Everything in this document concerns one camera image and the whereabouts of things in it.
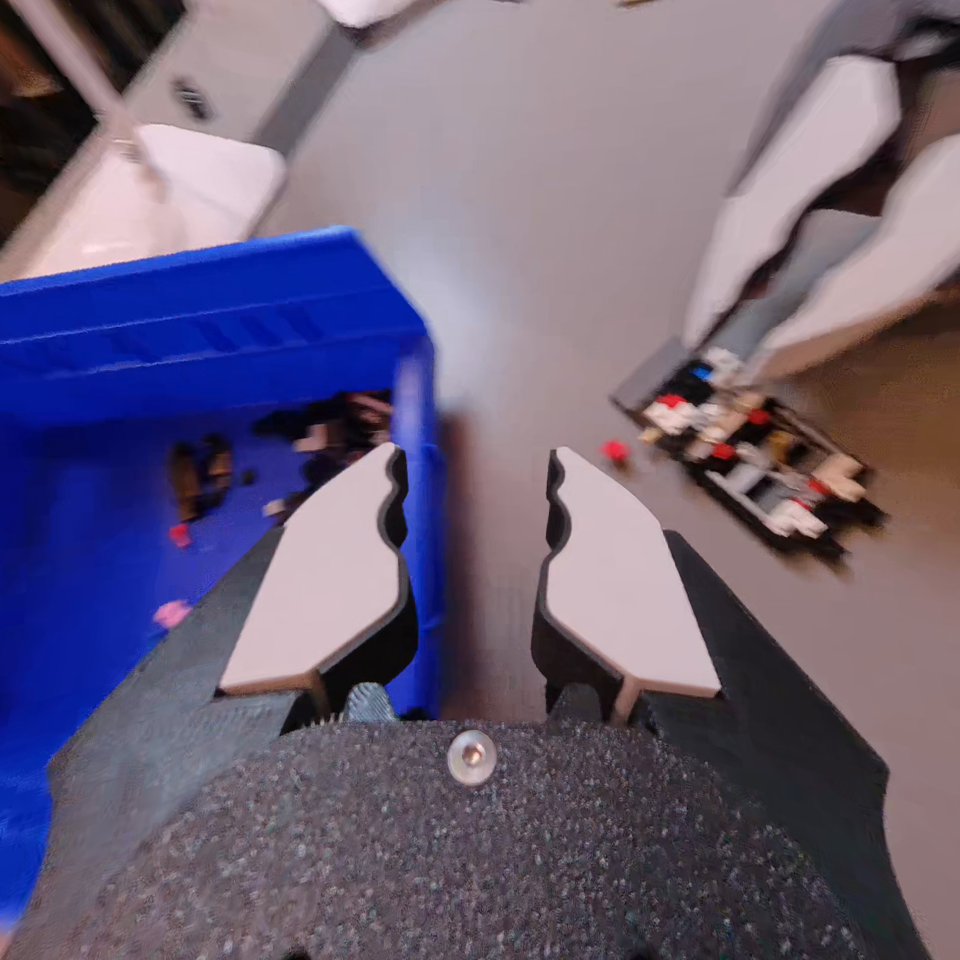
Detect white paper sheets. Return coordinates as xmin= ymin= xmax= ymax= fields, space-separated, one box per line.
xmin=318 ymin=0 xmax=418 ymax=31

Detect white book stand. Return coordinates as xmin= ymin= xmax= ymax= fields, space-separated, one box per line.
xmin=0 ymin=0 xmax=289 ymax=279

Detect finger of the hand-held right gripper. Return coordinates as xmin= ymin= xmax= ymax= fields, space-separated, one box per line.
xmin=746 ymin=132 xmax=960 ymax=384
xmin=680 ymin=53 xmax=904 ymax=354

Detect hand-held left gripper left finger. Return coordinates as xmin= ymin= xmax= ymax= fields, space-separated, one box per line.
xmin=218 ymin=440 xmax=414 ymax=699

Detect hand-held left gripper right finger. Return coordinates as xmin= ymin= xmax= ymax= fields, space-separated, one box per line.
xmin=533 ymin=444 xmax=724 ymax=721

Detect blue plastic bin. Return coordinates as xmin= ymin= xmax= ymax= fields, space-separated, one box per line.
xmin=0 ymin=225 xmax=444 ymax=916

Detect lego car model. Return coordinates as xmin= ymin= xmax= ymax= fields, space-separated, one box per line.
xmin=612 ymin=345 xmax=889 ymax=564

